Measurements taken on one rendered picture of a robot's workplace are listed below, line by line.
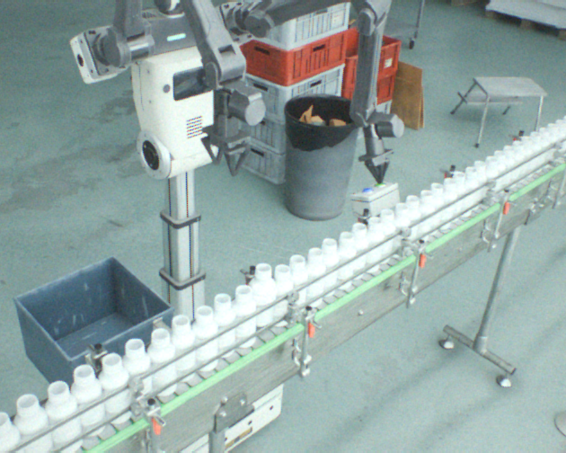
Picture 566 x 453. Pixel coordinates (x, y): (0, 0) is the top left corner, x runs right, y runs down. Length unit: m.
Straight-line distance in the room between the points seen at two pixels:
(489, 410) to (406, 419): 0.37
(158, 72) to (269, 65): 2.18
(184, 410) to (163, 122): 0.83
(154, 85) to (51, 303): 0.69
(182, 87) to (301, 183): 1.98
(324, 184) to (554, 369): 1.54
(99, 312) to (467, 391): 1.67
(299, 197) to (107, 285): 1.99
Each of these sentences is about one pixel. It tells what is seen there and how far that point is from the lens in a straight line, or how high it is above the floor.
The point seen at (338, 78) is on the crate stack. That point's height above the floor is 0.58.
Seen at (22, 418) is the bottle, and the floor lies 1.14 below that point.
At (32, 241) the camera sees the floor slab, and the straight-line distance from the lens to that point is 3.89.
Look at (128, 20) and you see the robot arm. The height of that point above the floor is 1.66.
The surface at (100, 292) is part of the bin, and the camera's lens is 2.12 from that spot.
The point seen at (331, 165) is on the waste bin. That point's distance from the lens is 3.76.
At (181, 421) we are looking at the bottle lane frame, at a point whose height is 0.92.
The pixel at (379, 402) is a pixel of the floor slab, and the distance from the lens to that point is 2.95.
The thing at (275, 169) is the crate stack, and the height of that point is 0.11.
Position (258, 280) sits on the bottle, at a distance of 1.60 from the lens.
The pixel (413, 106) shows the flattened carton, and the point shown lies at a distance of 5.17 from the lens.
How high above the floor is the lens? 2.16
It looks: 34 degrees down
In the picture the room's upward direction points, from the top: 4 degrees clockwise
